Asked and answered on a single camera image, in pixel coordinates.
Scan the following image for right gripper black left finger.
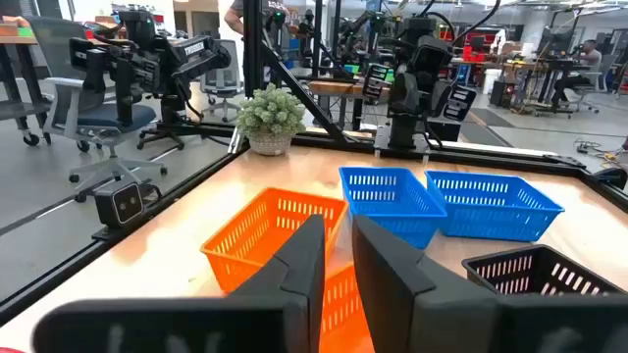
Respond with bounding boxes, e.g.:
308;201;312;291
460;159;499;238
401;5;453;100
31;214;327;353

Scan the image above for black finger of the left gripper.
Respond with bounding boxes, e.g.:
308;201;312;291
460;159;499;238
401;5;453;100
361;62;393;103
443;83;478;123

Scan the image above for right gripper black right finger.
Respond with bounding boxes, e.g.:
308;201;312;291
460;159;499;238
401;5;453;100
351;214;628;353

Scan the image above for orange plastic basket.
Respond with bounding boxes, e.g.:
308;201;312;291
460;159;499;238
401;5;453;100
199;187;350;294
318;263;375;353

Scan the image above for blue plastic basket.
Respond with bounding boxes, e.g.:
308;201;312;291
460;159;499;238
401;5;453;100
338;166;448;250
425;170;566;243

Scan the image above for black plastic basket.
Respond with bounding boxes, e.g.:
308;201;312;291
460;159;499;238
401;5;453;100
461;243;628;298

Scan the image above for black controller box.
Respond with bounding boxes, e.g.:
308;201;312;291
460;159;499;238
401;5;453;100
426;120;462;143

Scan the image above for black floor mat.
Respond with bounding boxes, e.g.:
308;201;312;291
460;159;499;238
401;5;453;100
469;107;516;129
458;121;511;148

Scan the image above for white bin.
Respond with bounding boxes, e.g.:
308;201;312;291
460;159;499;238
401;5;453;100
483;68;503;95

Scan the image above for black computer box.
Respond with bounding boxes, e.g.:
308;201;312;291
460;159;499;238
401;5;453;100
490;80;516;109

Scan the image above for wooden workbench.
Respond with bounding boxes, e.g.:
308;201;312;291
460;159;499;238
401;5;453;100
307;79;392;131

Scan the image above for black standing desk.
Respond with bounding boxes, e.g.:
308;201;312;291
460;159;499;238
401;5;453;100
534;28;590;119

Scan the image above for artificial green potted plant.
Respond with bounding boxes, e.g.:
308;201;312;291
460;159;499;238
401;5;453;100
235;82;307;157

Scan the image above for person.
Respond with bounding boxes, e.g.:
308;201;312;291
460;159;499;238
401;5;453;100
551;38;603;107
224;0;291;36

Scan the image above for grey mesh office chair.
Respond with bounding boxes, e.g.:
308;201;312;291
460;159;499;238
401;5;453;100
199;38;245;124

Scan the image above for black rounded device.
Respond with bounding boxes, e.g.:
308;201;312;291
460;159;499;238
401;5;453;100
592;166;628;191

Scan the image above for blue-seat office chair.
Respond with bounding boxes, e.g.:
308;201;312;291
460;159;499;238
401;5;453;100
24;14;169;203

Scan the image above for wooden desk on casters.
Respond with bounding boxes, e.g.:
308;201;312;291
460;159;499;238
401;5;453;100
0;33;53;147

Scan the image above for black aluminium table frame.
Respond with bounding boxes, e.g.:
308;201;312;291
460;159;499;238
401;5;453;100
0;0;628;325

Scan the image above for floor power strip cables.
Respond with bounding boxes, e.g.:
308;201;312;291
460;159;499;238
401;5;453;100
573;138;622;164

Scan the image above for black table-level camera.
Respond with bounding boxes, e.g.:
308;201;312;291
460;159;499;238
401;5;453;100
93;180;146;229

